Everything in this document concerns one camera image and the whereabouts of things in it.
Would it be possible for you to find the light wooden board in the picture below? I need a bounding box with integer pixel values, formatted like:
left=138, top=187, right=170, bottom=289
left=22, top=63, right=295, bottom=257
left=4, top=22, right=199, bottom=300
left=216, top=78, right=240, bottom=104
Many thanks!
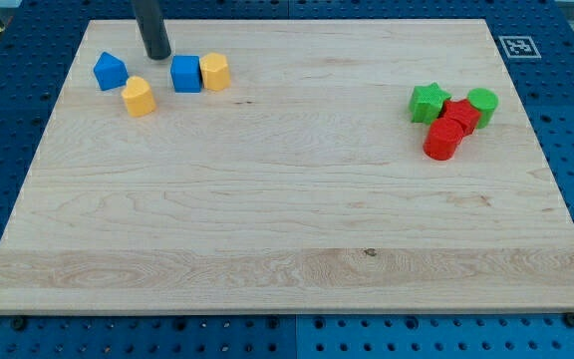
left=0, top=19, right=574, bottom=316

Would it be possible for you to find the yellow heart block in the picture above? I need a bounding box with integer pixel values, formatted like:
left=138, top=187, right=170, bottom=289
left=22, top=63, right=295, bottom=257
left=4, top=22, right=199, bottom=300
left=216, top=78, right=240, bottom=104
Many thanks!
left=121, top=76, right=156, bottom=118

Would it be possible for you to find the blue cube block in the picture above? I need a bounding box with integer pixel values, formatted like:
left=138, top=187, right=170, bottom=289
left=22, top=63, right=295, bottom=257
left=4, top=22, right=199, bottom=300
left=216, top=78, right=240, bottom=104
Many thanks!
left=170, top=55, right=202, bottom=93

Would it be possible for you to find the red cylinder block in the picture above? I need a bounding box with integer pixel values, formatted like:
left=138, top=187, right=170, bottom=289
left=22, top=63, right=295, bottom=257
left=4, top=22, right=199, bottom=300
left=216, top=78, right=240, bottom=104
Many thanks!
left=423, top=118, right=464, bottom=161

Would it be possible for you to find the yellow hexagon block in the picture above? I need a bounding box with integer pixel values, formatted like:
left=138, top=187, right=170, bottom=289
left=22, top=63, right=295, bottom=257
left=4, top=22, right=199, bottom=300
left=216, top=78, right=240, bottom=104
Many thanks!
left=199, top=53, right=231, bottom=91

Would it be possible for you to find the white fiducial marker tag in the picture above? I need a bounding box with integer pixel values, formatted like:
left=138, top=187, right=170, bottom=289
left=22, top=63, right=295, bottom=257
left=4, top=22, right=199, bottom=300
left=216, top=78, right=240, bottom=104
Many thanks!
left=498, top=35, right=541, bottom=60

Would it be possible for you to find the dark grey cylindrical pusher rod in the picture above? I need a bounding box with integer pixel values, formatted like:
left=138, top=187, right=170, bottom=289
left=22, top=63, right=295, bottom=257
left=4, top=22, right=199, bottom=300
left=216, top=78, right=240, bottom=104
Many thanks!
left=131, top=0, right=171, bottom=60

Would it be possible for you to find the red star block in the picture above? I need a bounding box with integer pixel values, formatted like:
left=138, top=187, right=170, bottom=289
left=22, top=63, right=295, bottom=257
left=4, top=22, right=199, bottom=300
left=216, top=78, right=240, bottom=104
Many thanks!
left=440, top=99, right=481, bottom=136

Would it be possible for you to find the green star block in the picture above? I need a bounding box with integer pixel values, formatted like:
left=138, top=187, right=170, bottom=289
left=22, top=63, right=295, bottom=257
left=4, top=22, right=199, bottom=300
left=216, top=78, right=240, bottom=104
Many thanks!
left=409, top=82, right=451, bottom=125

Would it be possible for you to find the green cylinder block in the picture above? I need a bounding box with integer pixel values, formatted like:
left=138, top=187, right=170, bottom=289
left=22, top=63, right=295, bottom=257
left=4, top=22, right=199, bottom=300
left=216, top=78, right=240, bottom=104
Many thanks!
left=466, top=88, right=499, bottom=129

